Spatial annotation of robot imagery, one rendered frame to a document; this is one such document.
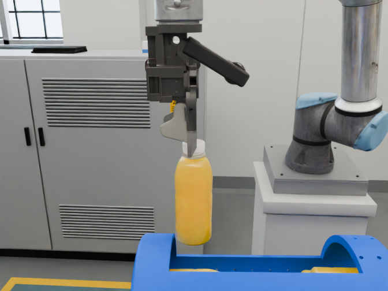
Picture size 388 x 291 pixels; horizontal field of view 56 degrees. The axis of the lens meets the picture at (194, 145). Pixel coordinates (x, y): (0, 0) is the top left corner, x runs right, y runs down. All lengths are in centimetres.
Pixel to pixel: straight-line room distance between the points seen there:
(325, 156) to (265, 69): 236
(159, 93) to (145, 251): 30
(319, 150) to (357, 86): 24
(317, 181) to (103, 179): 163
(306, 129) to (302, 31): 241
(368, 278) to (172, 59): 50
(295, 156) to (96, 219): 174
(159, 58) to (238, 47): 285
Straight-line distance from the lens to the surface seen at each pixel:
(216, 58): 58
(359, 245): 78
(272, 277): 68
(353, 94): 101
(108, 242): 268
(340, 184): 115
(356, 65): 98
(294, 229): 114
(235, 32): 341
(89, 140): 238
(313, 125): 110
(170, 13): 56
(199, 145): 61
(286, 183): 111
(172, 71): 56
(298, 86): 353
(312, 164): 114
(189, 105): 56
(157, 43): 58
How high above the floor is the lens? 164
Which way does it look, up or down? 19 degrees down
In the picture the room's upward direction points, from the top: straight up
